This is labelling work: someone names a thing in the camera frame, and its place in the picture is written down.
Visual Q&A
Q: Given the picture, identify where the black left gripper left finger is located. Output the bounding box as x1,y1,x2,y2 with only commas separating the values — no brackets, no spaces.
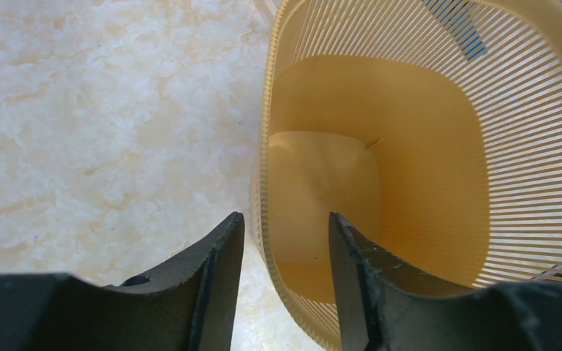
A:
0,212,244,350

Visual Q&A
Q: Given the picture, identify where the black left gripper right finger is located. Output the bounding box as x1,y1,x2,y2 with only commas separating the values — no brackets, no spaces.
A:
329,213,562,350

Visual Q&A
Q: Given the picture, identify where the yellow slatted trash bin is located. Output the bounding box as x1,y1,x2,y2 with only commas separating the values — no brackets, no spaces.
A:
252,1,562,350

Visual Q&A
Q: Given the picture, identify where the blue t-shirt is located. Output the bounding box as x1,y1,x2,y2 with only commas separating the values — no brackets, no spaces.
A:
421,0,488,61

